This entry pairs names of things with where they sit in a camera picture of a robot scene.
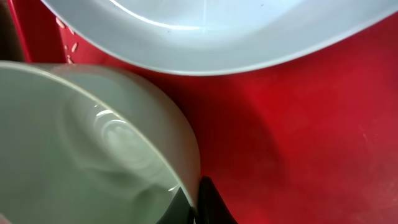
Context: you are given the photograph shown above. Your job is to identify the light blue plate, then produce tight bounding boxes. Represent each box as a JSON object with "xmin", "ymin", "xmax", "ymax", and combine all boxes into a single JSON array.
[{"xmin": 44, "ymin": 0, "xmax": 397, "ymax": 76}]

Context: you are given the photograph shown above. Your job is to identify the red plastic tray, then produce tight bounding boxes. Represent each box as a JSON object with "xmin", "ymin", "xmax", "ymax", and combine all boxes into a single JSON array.
[{"xmin": 7, "ymin": 1, "xmax": 397, "ymax": 223}]

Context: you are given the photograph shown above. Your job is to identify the mint green bowl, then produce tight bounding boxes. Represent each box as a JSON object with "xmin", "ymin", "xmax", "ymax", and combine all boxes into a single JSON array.
[{"xmin": 1, "ymin": 61, "xmax": 200, "ymax": 224}]

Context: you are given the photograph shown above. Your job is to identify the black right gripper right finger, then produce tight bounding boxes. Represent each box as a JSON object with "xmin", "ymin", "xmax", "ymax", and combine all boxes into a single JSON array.
[{"xmin": 198, "ymin": 177, "xmax": 238, "ymax": 224}]

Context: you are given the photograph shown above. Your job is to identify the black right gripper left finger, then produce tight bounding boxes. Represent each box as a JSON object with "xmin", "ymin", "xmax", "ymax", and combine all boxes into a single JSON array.
[{"xmin": 157, "ymin": 189, "xmax": 195, "ymax": 224}]

